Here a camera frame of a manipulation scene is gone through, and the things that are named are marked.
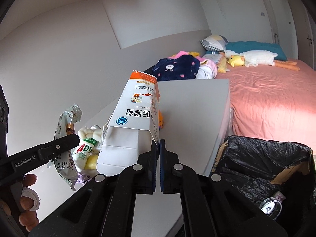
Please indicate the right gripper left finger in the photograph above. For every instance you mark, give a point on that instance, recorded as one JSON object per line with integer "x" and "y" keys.
{"x": 140, "y": 178}

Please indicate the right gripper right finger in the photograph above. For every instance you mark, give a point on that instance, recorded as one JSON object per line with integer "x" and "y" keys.
{"x": 175, "y": 177}

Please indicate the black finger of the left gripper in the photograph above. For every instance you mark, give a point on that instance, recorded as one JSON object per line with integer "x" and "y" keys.
{"x": 51, "y": 150}

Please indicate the silver snack wrapper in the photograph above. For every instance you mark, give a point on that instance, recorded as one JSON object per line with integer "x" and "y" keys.
{"x": 64, "y": 163}

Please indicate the white orange milk carton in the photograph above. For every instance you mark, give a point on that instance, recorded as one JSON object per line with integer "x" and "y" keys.
{"x": 132, "y": 127}

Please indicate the purple knotted plastic bag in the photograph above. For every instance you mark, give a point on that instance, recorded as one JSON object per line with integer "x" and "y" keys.
{"x": 83, "y": 178}

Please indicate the purple foam puzzle cube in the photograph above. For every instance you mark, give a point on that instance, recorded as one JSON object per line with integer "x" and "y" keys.
{"x": 160, "y": 120}

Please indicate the yellow plastic bag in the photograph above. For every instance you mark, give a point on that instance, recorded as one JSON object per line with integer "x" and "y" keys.
{"x": 91, "y": 162}

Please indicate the black trash bag bin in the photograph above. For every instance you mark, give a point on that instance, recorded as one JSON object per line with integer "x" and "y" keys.
{"x": 258, "y": 169}

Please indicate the person's left hand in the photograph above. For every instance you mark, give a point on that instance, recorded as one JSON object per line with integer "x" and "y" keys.
{"x": 28, "y": 218}

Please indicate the white plush toy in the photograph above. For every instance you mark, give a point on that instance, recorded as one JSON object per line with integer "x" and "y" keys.
{"x": 93, "y": 132}

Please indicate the clear plastic cup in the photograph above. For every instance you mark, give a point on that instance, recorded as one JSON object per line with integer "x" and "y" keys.
{"x": 272, "y": 206}

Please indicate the navy blue fleece clothing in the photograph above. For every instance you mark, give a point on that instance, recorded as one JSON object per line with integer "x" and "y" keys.
{"x": 185, "y": 67}

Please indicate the pink white clothing pile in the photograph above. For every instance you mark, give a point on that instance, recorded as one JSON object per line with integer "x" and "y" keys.
{"x": 207, "y": 69}

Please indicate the yellow striped plush toy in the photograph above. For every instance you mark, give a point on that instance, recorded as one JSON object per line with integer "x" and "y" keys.
{"x": 222, "y": 65}

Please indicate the pink bed sheet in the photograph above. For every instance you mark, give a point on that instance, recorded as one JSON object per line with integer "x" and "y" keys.
{"x": 273, "y": 103}

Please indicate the yellow duck plush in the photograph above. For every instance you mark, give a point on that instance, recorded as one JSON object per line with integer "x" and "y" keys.
{"x": 236, "y": 60}

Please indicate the patterned grey pillow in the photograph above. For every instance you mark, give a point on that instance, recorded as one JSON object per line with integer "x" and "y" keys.
{"x": 216, "y": 43}

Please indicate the white goose plush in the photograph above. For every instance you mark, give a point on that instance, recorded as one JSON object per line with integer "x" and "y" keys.
{"x": 254, "y": 57}

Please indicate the white door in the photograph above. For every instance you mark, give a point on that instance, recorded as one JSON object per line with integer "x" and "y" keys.
{"x": 282, "y": 26}

